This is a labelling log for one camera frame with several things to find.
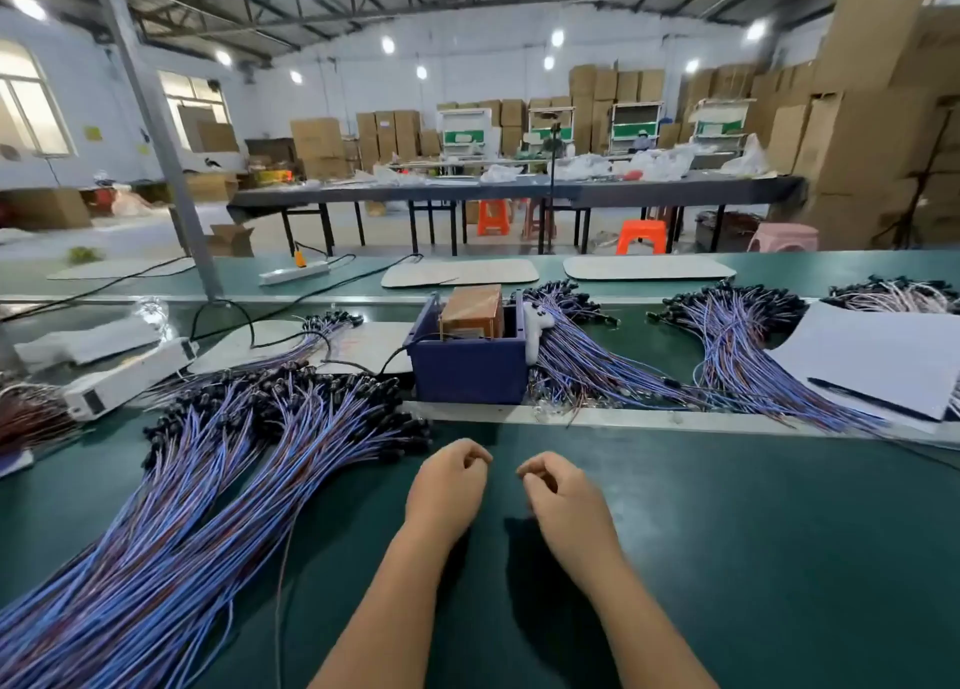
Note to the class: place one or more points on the white plastic device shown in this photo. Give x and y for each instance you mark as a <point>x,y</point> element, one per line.
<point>128,381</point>

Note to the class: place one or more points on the long grey workbench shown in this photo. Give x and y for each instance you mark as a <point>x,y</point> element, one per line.
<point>600,193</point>

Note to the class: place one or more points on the person's left forearm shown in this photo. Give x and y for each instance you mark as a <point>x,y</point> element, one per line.
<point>383,621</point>

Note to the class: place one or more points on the pink plastic stool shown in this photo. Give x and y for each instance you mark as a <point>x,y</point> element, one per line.
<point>783,235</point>

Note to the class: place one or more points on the person's left hand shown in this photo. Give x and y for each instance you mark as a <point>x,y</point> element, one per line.
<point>447,494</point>

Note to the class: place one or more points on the stack of large cardboard boxes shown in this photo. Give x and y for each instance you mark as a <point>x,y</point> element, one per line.
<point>863,126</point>

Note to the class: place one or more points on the bright window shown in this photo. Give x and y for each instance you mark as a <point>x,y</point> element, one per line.
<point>192,99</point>
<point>30,103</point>

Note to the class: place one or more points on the white power strip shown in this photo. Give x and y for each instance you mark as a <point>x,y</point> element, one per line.
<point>293,274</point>

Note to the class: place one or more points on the blue plastic tester box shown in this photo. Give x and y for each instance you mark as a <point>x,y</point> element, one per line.
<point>468,369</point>

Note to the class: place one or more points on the thin black stand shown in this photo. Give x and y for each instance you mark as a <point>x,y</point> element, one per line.
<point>549,171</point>

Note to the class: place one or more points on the person's right forearm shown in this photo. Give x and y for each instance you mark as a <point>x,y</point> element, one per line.
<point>645,636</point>

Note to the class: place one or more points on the open cardboard box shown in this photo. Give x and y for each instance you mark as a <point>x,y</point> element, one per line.
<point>230,240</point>

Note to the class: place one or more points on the orange plug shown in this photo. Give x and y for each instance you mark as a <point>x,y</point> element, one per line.
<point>299,258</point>

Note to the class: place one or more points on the person's right hand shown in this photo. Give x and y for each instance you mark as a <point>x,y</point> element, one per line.
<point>570,516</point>

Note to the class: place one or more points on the black pen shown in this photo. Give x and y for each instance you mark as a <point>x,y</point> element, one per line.
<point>870,398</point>

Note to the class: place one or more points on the white flat mat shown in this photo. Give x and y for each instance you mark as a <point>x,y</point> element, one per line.
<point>375,344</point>
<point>645,267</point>
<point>458,271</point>

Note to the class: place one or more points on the grey metal pole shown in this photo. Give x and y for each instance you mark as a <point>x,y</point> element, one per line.
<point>158,141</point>

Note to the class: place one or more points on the brown cardboard block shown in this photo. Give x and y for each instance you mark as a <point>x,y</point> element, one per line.
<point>471,309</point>

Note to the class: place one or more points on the white paper sheet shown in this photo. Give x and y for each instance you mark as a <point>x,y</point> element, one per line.
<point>885,354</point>

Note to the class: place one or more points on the orange plastic stool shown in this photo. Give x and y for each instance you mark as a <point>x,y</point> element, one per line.
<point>494,219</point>
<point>642,232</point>

